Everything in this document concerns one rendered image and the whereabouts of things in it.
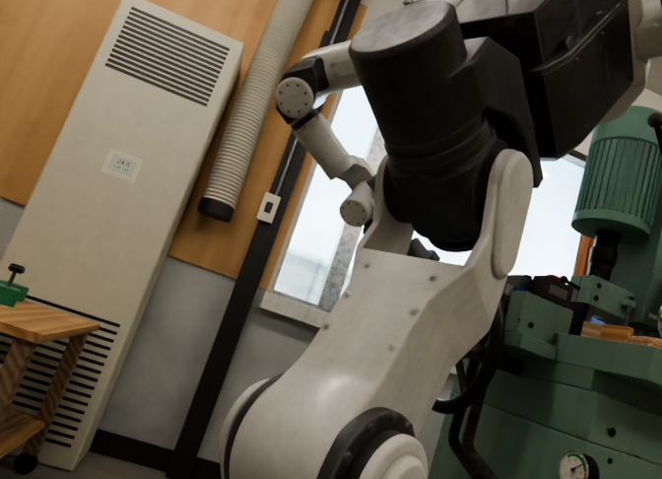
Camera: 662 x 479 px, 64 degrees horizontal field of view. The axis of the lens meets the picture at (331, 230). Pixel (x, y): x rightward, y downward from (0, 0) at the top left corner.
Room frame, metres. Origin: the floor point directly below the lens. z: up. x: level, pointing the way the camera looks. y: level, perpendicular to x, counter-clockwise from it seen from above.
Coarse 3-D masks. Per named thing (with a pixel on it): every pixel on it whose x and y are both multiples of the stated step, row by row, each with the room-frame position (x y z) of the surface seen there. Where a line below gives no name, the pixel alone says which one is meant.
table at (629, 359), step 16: (512, 336) 1.09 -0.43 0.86; (528, 336) 1.07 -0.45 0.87; (560, 336) 1.09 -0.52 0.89; (576, 336) 1.05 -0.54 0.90; (512, 352) 1.21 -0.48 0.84; (528, 352) 1.09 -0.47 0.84; (544, 352) 1.08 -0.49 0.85; (560, 352) 1.09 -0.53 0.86; (576, 352) 1.05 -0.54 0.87; (592, 352) 1.01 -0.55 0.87; (608, 352) 0.98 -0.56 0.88; (624, 352) 0.95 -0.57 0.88; (640, 352) 0.91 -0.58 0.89; (656, 352) 0.90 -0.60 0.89; (592, 368) 1.00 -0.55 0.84; (608, 368) 0.97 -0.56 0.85; (624, 368) 0.94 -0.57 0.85; (640, 368) 0.91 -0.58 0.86; (656, 368) 0.90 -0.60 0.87; (640, 384) 0.99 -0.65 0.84; (656, 384) 0.91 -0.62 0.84
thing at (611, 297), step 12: (576, 276) 1.24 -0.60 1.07; (588, 276) 1.20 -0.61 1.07; (588, 288) 1.20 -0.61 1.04; (600, 288) 1.20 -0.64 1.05; (612, 288) 1.21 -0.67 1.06; (576, 300) 1.22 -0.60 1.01; (588, 300) 1.19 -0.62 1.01; (600, 300) 1.20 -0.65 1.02; (612, 300) 1.21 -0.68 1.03; (588, 312) 1.23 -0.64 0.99; (600, 312) 1.24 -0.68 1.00; (612, 312) 1.22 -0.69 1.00; (624, 312) 1.23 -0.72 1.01
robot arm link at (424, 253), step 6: (414, 240) 1.12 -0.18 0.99; (420, 240) 1.12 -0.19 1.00; (414, 246) 1.10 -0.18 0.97; (420, 246) 1.11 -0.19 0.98; (408, 252) 1.11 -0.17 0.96; (414, 252) 1.10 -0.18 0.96; (420, 252) 1.11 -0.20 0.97; (426, 252) 1.12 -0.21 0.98; (432, 252) 1.11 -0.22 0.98; (426, 258) 1.11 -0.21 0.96; (432, 258) 1.10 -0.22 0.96; (438, 258) 1.11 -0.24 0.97
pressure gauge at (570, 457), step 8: (568, 456) 0.94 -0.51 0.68; (576, 456) 0.92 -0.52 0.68; (584, 456) 0.91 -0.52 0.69; (560, 464) 0.95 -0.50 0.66; (568, 464) 0.93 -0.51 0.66; (576, 464) 0.92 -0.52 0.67; (584, 464) 0.90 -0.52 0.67; (592, 464) 0.90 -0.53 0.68; (560, 472) 0.94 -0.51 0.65; (568, 472) 0.93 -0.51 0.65; (576, 472) 0.91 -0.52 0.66; (584, 472) 0.90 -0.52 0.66; (592, 472) 0.90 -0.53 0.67
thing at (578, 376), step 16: (528, 368) 1.16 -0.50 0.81; (544, 368) 1.12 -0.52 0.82; (560, 368) 1.08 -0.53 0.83; (576, 368) 1.04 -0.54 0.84; (576, 384) 1.03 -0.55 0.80; (592, 384) 1.00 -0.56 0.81; (608, 384) 1.01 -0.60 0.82; (624, 384) 1.02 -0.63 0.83; (624, 400) 1.03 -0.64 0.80; (640, 400) 1.04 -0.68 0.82; (656, 400) 1.05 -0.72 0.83
